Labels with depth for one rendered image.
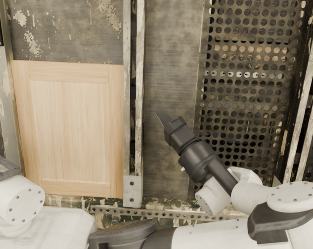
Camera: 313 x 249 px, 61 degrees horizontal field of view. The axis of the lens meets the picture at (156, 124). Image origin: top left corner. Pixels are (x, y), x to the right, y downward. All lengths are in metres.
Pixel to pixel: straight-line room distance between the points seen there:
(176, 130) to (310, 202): 0.36
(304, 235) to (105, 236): 0.30
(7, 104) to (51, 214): 0.53
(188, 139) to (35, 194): 0.36
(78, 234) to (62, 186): 0.55
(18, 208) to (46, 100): 0.55
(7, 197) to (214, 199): 0.41
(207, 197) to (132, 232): 0.22
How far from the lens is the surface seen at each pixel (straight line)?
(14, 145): 1.04
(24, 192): 0.46
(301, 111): 0.90
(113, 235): 0.48
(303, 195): 0.42
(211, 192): 0.63
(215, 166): 0.61
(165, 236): 0.46
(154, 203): 1.00
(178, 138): 0.65
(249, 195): 0.55
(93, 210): 1.04
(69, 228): 0.53
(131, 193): 0.95
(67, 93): 0.93
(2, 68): 0.98
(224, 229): 0.42
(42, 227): 0.55
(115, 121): 0.90
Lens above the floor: 1.83
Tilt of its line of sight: 51 degrees down
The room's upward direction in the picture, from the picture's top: straight up
